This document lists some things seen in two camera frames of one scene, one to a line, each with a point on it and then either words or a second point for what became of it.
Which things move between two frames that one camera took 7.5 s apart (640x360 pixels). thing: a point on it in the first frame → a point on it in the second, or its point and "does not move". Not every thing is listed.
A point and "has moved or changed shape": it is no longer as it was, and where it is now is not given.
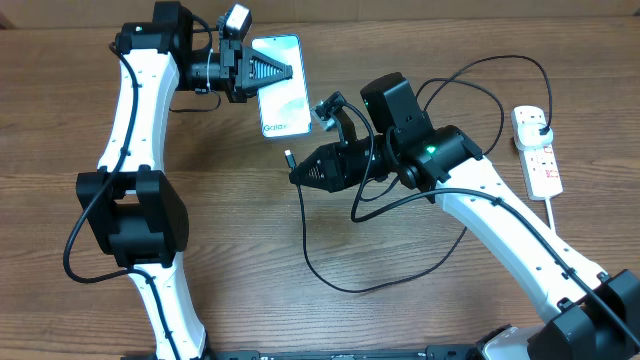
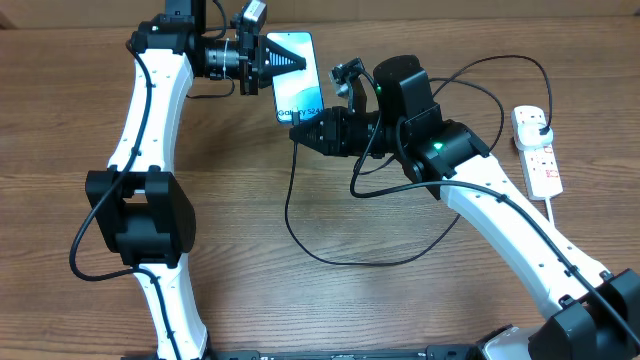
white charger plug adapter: x=528 y=135 does not move
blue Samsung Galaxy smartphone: x=285 y=106 has moved or changed shape
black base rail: x=434 y=352 does not move
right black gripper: x=340 y=176 → x=337 y=123
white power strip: x=541 y=169 does not move
